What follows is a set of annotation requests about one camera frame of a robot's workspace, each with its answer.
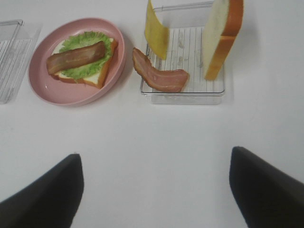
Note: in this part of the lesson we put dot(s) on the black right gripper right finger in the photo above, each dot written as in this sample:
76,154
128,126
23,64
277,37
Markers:
266,196

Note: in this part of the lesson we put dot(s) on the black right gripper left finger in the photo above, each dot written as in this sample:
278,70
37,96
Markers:
51,201

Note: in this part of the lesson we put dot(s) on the bread slice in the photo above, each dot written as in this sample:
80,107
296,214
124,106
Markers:
218,36
97,80

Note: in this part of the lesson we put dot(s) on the bacon strip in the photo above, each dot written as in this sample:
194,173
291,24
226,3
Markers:
75,58
168,81

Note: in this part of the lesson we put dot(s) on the green lettuce leaf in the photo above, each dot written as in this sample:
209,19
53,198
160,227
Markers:
87,38

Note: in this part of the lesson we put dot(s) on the yellow cheese slice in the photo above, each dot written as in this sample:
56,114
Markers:
156,34

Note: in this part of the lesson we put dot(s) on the pink round plate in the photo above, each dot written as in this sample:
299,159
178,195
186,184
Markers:
67,94

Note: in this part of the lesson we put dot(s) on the clear plastic left tray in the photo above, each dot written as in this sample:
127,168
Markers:
17,44

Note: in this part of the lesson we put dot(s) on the clear plastic tray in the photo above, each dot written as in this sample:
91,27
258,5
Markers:
185,23
17,44

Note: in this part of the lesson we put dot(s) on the clear plastic right tray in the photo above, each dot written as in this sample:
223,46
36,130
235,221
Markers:
185,23

